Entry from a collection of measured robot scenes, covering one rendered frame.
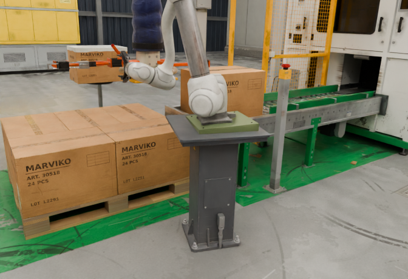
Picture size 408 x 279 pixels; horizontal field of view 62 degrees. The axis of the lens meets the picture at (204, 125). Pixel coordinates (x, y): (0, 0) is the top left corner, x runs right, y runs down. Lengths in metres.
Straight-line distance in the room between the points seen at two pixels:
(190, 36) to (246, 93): 1.25
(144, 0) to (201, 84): 0.95
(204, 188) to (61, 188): 0.93
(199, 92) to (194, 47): 0.22
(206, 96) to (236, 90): 1.13
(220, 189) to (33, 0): 8.19
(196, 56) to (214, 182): 0.75
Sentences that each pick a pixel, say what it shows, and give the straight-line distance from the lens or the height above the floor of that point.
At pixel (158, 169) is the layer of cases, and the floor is 0.27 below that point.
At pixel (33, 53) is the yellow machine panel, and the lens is 9.69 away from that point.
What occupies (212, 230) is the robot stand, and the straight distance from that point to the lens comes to 2.18.
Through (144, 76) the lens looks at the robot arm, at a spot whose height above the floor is 1.02.
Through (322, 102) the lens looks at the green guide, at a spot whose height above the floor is 0.60.
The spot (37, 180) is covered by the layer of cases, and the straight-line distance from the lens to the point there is 2.32.
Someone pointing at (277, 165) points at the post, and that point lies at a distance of 2.85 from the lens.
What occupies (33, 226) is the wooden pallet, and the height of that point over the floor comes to 0.08.
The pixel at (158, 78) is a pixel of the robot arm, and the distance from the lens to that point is 2.04.
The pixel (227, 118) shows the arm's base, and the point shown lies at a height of 0.80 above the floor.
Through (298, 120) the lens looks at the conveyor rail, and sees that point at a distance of 3.18.
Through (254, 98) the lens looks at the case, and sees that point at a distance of 2.92.
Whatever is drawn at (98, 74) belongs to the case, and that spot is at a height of 0.72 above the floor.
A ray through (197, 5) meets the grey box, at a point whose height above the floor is 1.50.
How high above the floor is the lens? 1.32
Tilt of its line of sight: 17 degrees down
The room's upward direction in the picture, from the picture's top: 2 degrees clockwise
